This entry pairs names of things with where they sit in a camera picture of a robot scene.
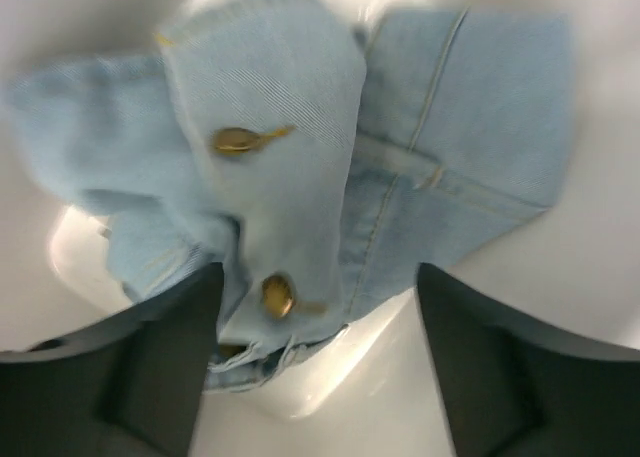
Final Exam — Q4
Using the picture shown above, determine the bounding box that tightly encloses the white plastic basket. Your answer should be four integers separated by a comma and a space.
1, 0, 639, 456

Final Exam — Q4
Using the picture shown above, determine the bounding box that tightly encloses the light blue denim skirt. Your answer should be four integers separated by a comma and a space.
3, 0, 572, 392

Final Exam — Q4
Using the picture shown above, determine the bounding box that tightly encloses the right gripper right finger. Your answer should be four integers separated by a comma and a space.
417, 264, 639, 457

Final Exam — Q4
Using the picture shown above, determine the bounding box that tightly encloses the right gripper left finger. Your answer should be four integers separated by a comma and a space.
1, 263, 224, 457

